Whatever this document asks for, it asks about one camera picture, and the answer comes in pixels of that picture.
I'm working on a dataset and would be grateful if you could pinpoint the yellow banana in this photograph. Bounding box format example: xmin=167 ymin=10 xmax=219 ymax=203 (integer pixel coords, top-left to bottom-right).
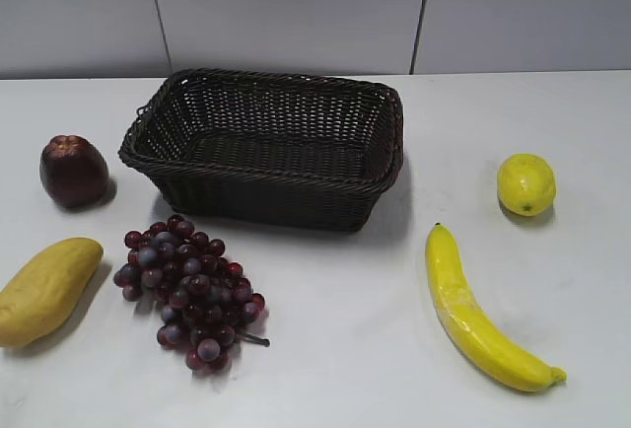
xmin=425 ymin=223 xmax=567 ymax=392

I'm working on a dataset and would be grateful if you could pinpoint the dark woven rectangular basket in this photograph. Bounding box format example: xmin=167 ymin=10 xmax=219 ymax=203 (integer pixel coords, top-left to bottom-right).
xmin=118 ymin=68 xmax=403 ymax=232

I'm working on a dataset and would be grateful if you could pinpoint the purple grape bunch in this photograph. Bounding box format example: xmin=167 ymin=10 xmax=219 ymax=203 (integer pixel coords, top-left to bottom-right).
xmin=113 ymin=214 xmax=270 ymax=373

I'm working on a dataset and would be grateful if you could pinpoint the yellow lemon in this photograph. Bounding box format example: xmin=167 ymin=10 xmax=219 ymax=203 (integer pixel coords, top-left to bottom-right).
xmin=497 ymin=154 xmax=557 ymax=217

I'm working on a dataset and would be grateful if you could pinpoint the dark red apple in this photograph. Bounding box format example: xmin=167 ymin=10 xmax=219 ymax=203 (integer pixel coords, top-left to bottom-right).
xmin=39 ymin=135 xmax=110 ymax=209

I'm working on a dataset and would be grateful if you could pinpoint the yellow mango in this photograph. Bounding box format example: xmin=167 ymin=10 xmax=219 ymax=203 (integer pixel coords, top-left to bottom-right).
xmin=1 ymin=238 xmax=104 ymax=348

